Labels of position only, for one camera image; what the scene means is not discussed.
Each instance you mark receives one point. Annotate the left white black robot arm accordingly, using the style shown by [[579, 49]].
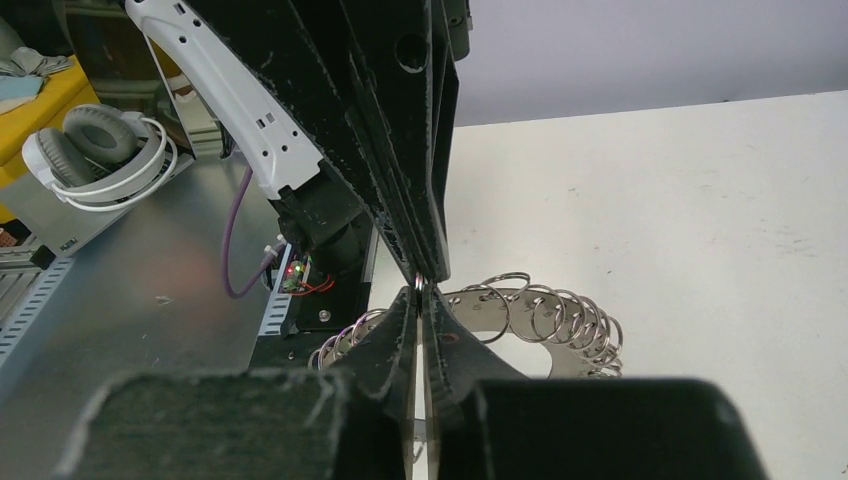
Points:
[[288, 167]]

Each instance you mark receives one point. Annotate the white grey headphones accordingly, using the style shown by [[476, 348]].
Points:
[[102, 159]]

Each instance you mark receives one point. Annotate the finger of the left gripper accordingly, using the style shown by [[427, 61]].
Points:
[[324, 109], [406, 90]]

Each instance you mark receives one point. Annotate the yellow box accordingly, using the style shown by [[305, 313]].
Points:
[[61, 92]]

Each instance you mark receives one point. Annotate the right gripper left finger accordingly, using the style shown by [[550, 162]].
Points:
[[350, 420]]

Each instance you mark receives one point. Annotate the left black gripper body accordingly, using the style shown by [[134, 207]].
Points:
[[384, 40]]

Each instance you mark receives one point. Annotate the metal disc keyring holder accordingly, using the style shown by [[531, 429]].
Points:
[[582, 339]]

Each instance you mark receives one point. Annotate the left white cable duct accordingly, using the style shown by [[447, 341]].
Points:
[[155, 312]]

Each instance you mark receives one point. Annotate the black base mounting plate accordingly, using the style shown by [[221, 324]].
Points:
[[306, 306]]

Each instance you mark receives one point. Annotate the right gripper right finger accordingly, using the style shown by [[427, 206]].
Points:
[[494, 414]]

